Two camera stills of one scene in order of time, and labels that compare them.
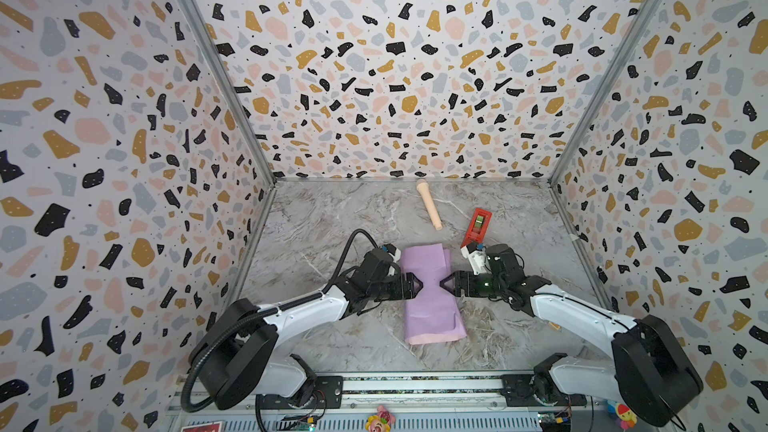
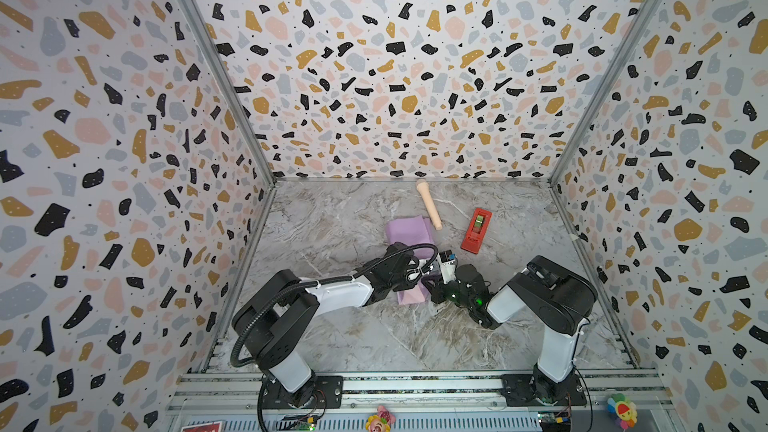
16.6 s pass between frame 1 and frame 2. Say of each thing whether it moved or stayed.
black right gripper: moved
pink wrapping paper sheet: moved
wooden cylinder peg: stayed
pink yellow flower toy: stayed
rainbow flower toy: stayed
